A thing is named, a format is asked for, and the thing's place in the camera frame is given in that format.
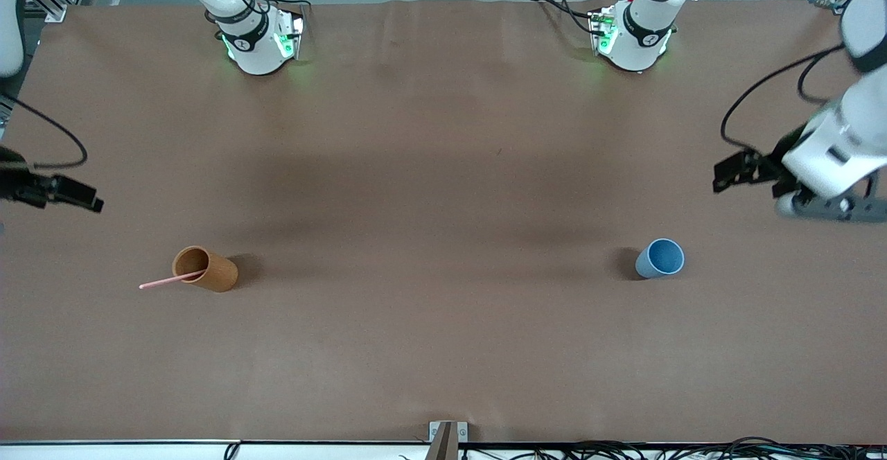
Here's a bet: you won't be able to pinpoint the pink chopstick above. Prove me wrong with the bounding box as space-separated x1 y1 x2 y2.
139 269 207 290

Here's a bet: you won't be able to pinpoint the blue cup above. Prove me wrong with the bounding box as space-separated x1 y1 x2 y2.
635 238 686 280

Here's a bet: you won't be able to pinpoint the brown cylindrical cup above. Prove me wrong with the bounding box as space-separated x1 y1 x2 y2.
172 245 240 293

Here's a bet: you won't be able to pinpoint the brown table cover sheet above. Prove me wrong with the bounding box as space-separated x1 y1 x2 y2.
0 0 887 445

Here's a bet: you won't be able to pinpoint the brown mounting pole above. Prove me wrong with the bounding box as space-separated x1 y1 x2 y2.
424 423 459 460

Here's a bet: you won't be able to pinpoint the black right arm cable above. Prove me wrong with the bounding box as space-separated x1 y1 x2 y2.
0 93 89 170

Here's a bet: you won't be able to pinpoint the long black left arm cable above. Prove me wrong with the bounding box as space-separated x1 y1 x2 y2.
720 44 847 157

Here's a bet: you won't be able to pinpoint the short black left arm cable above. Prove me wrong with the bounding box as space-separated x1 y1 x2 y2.
796 64 834 106

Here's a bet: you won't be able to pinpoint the black left arm base cables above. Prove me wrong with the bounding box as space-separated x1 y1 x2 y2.
532 0 605 35

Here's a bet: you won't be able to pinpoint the metal table edge bracket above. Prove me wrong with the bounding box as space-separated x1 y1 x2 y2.
428 421 469 444

